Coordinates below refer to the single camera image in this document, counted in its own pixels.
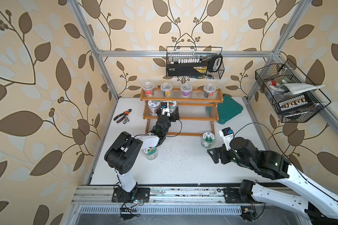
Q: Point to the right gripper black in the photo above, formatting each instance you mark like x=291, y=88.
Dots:
x=222, y=150

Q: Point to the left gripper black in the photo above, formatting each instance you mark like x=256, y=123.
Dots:
x=174, y=118

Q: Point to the flower label seed jar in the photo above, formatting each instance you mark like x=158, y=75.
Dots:
x=153, y=106

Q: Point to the tomato label seed jar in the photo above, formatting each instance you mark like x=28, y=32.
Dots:
x=172, y=105

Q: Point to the wooden two-tier shelf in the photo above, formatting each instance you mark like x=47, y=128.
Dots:
x=194, y=108

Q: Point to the clear seed jar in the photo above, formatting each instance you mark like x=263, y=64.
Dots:
x=209, y=90
x=148, y=88
x=166, y=89
x=186, y=90

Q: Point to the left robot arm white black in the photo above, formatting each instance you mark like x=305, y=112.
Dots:
x=124, y=151

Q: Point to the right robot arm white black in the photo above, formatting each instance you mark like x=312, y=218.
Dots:
x=311, y=200

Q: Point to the grass label seed jar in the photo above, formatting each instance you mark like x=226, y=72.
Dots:
x=208, y=140

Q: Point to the carrot label seed jar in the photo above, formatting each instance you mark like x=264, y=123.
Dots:
x=150, y=153

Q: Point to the orange black pliers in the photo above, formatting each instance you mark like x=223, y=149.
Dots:
x=120, y=117

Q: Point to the green plastic tool case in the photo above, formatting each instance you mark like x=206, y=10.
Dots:
x=228, y=109

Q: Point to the black yellow tool in basket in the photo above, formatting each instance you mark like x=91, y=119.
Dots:
x=198, y=67

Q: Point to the paint tube set box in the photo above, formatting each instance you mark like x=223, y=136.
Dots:
x=295, y=103

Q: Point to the white paper in basket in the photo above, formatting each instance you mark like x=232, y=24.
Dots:
x=297, y=88

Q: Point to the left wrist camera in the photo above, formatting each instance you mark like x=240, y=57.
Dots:
x=165, y=109

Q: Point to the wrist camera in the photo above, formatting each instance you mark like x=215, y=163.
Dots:
x=165, y=109
x=227, y=135

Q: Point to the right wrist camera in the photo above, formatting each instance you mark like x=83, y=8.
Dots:
x=227, y=135

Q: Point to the back black wire basket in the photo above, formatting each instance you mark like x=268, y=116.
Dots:
x=177, y=52

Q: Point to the black wire basket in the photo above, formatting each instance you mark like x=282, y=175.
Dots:
x=177, y=52
x=272, y=76

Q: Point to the right black wire basket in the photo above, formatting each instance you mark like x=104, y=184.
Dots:
x=272, y=76

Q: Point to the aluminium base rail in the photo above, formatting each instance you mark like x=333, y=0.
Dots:
x=173, y=194

